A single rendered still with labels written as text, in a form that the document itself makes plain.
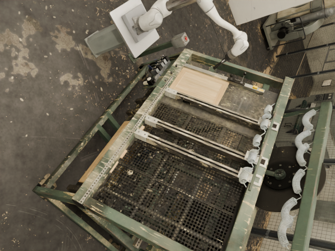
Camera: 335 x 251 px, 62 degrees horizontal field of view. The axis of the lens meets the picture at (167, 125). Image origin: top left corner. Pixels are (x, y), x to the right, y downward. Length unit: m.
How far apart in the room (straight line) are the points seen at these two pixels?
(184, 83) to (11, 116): 1.78
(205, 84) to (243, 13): 3.74
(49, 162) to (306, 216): 2.48
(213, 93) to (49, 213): 2.14
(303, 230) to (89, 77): 2.71
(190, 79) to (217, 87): 0.31
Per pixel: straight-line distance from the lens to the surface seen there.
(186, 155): 2.47
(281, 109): 2.99
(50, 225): 3.29
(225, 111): 2.83
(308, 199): 2.71
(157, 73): 3.17
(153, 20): 2.88
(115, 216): 2.26
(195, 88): 3.08
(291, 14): 8.55
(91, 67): 3.55
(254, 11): 6.61
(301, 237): 2.55
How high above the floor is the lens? 2.88
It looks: 42 degrees down
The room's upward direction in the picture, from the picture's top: 85 degrees clockwise
